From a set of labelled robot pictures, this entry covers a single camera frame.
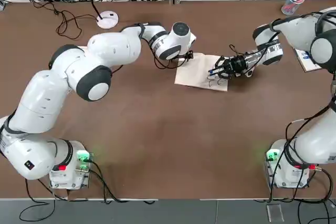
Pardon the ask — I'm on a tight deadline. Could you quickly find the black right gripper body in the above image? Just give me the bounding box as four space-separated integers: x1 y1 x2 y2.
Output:
230 55 248 75

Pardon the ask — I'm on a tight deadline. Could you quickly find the cream paper notebook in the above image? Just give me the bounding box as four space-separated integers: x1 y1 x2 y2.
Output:
174 52 229 93

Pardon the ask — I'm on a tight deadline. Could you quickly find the white book with blue print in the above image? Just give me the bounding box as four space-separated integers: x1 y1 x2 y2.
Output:
293 47 323 73

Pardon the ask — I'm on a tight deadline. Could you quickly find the clear pen cup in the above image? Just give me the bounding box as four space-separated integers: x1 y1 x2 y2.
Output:
281 0 307 16

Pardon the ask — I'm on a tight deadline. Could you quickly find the white desk lamp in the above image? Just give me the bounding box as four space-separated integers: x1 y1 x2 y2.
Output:
90 0 124 30

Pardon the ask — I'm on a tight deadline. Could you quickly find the metal floor socket plate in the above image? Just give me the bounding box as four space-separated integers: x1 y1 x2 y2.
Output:
266 204 285 222

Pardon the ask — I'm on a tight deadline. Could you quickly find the black lamp cable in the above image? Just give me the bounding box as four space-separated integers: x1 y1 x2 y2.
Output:
51 1 100 41

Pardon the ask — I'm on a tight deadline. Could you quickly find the black left arm base cable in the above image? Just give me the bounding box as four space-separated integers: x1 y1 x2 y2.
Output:
18 153 156 222

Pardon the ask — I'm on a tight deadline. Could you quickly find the black arm base cable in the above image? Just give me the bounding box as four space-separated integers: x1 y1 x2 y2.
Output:
18 153 156 222
269 111 336 224

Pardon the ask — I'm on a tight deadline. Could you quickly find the black right arm base cable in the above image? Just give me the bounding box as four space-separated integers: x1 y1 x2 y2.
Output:
269 111 336 224

